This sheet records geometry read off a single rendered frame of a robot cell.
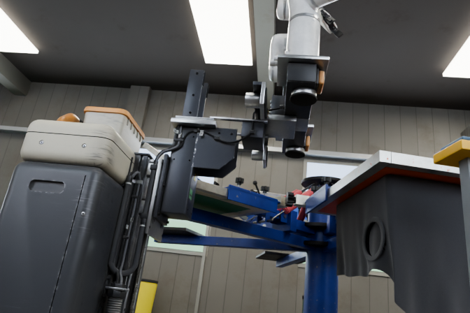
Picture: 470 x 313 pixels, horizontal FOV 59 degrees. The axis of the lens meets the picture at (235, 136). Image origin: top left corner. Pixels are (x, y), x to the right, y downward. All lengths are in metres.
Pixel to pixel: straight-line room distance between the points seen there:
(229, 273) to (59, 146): 4.56
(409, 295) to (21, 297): 1.05
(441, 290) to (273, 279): 4.20
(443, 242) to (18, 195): 1.24
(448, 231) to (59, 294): 1.14
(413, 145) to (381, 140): 0.43
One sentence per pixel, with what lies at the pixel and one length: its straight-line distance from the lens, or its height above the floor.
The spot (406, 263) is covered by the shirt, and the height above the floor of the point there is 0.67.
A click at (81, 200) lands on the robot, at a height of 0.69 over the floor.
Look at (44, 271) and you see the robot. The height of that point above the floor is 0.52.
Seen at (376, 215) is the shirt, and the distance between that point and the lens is 1.50.
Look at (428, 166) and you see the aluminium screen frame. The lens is 1.42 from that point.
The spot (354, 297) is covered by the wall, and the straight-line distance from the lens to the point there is 5.64.
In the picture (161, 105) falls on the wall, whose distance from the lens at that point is 6.45.
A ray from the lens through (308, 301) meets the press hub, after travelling 2.66.
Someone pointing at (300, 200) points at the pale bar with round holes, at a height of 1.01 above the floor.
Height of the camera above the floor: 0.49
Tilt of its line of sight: 22 degrees up
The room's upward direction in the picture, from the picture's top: 7 degrees clockwise
